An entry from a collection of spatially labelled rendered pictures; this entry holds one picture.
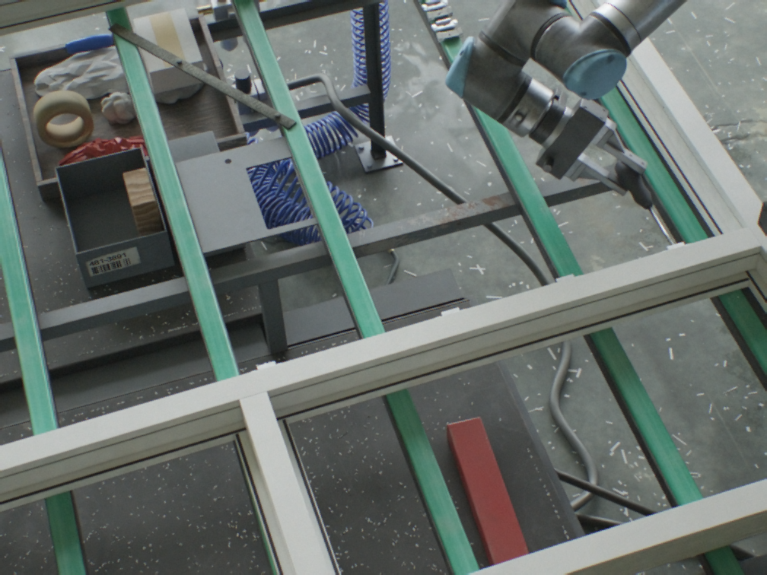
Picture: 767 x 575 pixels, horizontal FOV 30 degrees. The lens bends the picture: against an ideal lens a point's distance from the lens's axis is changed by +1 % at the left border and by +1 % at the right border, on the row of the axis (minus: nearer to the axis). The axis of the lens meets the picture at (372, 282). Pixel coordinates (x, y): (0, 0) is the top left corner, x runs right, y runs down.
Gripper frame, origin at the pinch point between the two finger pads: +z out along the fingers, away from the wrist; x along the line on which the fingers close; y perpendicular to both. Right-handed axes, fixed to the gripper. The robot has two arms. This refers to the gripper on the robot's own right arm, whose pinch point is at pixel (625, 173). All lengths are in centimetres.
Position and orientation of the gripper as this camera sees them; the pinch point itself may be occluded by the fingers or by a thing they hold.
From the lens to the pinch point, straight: 239.2
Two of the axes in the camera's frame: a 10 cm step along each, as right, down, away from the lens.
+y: -2.4, 5.1, -8.3
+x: 4.9, -6.7, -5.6
